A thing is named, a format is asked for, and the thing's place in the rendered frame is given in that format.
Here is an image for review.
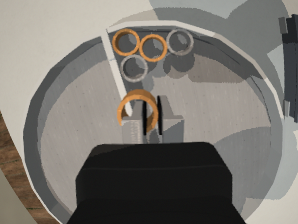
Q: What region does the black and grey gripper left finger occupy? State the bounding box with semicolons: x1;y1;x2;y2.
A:
121;99;147;144

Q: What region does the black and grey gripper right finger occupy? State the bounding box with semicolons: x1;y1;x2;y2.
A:
157;95;184;143

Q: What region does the grey round turntable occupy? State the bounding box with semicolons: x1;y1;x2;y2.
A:
20;20;285;224

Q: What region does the grey metal bushing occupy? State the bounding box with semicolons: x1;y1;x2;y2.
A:
165;28;194;56
120;54;148;82

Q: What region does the bronze bushing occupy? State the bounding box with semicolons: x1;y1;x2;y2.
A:
112;29;141;56
117;89;158;133
139;34;167;62

